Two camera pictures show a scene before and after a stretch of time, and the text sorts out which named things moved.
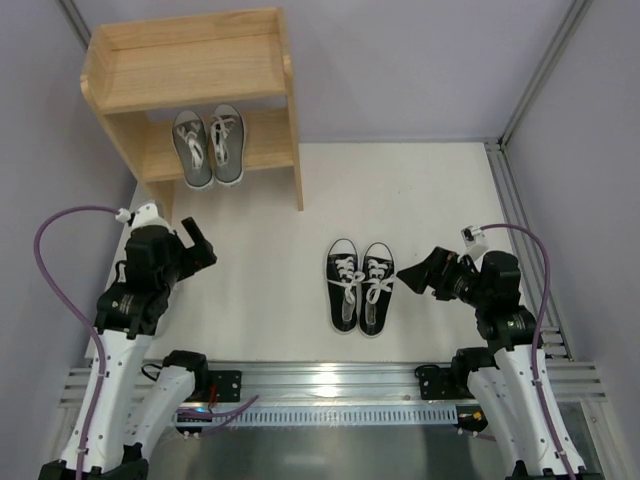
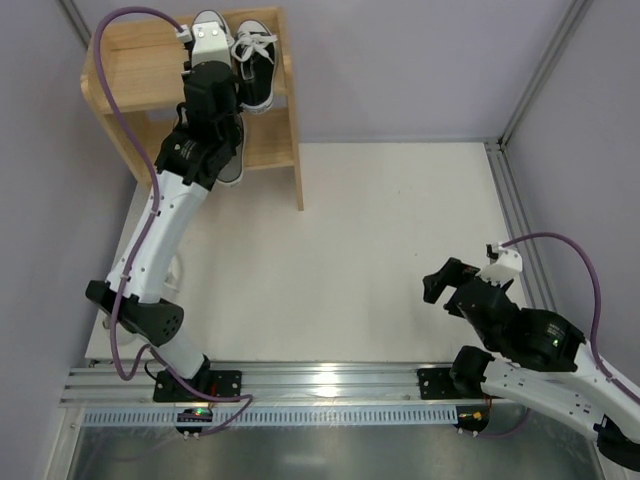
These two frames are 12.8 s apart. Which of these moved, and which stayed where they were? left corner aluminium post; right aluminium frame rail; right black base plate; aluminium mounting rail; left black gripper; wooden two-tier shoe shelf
Moved: left black gripper
Stayed: left corner aluminium post; wooden two-tier shoe shelf; aluminium mounting rail; right black base plate; right aluminium frame rail
